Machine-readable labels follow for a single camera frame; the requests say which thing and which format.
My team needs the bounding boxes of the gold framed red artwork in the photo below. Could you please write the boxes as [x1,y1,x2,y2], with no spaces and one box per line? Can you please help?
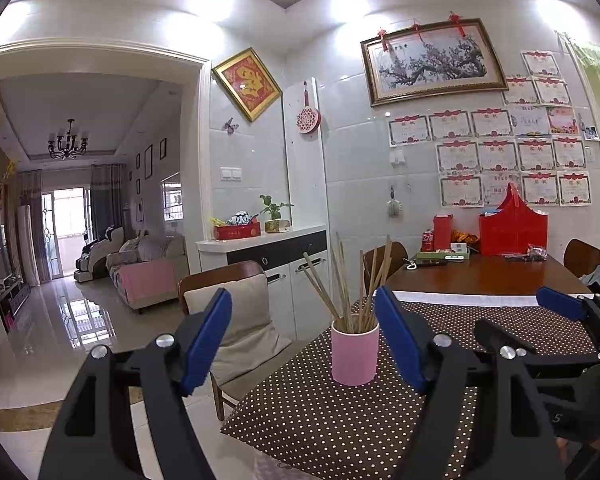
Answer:
[211,47,283,123]

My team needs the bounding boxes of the group of award certificates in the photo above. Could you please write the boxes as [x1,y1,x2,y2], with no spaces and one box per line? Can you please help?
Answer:
[387,50,593,208]

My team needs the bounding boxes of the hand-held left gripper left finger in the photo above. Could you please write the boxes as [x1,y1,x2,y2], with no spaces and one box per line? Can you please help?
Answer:
[39,287,233,480]

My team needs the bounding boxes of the bundle of wooden chopsticks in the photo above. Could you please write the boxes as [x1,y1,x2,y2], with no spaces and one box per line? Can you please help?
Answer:
[220,300,600,480]
[302,232,393,333]

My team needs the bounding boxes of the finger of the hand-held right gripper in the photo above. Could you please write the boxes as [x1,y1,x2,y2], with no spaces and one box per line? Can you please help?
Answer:
[474,318,600,377]
[537,286,600,357]

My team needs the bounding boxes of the massage chair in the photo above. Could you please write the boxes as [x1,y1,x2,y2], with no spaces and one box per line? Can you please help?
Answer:
[74,226,126,283]

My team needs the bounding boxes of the glass balcony door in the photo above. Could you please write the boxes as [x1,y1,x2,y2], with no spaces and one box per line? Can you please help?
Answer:
[40,185,93,278]

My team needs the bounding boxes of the black white patterned bowl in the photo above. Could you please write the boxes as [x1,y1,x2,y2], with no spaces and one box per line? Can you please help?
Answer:
[227,210,259,228]

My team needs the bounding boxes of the grey curtain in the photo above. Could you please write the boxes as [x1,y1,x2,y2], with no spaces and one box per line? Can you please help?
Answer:
[90,164,126,241]
[19,170,51,286]

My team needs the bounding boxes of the pink paper cup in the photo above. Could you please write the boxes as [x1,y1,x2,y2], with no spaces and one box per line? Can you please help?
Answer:
[331,317,381,387]

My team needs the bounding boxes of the sofa with pink cover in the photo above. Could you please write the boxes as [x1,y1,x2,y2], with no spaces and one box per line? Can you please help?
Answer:
[106,232,191,313]

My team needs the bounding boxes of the orange snack packets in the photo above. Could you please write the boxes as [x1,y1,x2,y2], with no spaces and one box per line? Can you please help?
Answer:
[452,230,481,253]

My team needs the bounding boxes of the round red fan ornament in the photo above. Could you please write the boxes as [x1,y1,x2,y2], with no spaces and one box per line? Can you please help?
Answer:
[295,80,322,136]

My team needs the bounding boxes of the red gift bag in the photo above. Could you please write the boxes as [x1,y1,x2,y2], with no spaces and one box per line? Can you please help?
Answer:
[478,182,549,257]

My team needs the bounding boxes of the potted green plant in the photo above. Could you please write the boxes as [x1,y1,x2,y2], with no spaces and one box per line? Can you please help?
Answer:
[259,195,295,234]

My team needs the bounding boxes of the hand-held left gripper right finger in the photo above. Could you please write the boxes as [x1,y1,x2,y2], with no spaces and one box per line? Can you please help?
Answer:
[374,286,566,480]

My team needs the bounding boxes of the wooden chair with cushion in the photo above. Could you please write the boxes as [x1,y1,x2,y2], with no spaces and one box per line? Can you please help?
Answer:
[177,260,293,421]

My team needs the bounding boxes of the brown wooden chair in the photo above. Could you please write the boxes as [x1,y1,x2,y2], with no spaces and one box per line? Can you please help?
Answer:
[362,241,410,288]
[562,238,600,278]

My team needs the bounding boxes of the green wall poster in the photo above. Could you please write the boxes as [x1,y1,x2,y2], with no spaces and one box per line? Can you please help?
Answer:
[557,30,600,126]

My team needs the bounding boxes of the television stand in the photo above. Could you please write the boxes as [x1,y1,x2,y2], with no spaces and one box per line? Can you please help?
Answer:
[0,275,31,331]

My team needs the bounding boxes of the red gift box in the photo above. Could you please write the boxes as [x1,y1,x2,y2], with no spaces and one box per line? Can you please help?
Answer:
[215,224,262,241]

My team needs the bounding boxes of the white black sideboard cabinet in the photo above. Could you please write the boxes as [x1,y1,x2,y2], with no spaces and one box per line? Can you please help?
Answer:
[196,225,328,341]

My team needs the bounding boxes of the framed plum blossom painting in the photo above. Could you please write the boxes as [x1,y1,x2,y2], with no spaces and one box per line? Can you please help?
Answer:
[360,18,510,107]

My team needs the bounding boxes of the small wall picture frames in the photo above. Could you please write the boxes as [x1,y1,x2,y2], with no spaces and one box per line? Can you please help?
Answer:
[132,137,168,181]

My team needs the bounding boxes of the black chandelier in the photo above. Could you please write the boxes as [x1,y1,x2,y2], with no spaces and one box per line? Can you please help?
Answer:
[46,119,90,160]

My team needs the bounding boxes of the green tray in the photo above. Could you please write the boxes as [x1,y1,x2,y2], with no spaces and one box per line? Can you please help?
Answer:
[414,250,471,265]

